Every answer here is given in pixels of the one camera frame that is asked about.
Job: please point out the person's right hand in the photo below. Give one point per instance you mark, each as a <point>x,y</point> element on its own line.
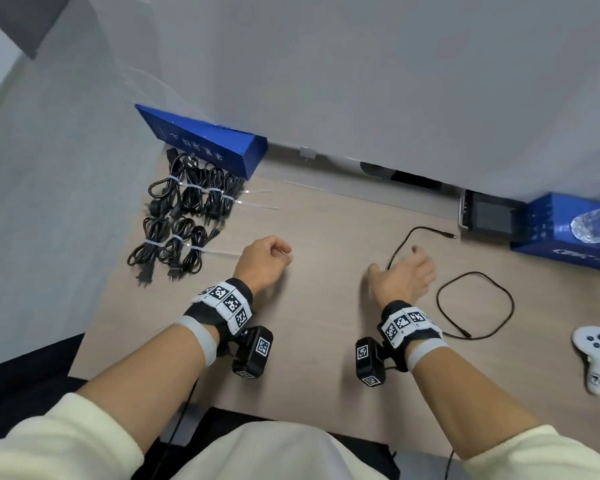
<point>405,279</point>

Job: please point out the person's left hand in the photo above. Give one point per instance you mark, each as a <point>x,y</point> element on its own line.
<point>260,259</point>

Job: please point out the person's right forearm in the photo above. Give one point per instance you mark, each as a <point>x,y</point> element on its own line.
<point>470,404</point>

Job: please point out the person's cream sweater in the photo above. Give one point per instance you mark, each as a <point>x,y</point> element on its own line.
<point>275,454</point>

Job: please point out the grey right wristband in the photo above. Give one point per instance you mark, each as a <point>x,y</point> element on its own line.
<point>425,352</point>

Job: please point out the grey wristband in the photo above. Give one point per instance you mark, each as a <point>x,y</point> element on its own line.
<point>200,339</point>
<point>425,352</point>

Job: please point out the light wooden table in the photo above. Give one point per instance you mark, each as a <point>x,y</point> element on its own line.
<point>330,294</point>

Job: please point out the grey left wristband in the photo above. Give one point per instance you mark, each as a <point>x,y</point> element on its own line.
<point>200,339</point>

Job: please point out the small black screen device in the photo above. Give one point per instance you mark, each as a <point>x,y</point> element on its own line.
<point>490,217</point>

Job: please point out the grey desk clamp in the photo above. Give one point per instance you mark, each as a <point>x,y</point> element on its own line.
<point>308,152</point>

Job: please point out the blue triangular box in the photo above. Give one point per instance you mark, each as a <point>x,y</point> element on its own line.
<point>205,144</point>

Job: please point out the blue rectangular box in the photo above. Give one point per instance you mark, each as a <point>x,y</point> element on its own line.
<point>555,244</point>

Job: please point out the black office chair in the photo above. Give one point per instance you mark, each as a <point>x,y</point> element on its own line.
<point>220,419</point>

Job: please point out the white game controller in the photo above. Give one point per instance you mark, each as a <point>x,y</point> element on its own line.
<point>595,344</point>

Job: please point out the grey door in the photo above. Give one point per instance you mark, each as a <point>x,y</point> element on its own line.
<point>25,19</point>

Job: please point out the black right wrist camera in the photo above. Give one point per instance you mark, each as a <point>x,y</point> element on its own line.
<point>370,362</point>

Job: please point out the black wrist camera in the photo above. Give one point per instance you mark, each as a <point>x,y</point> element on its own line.
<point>370,362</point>
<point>252,352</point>

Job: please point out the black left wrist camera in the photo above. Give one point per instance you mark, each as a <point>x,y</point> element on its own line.
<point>252,352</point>

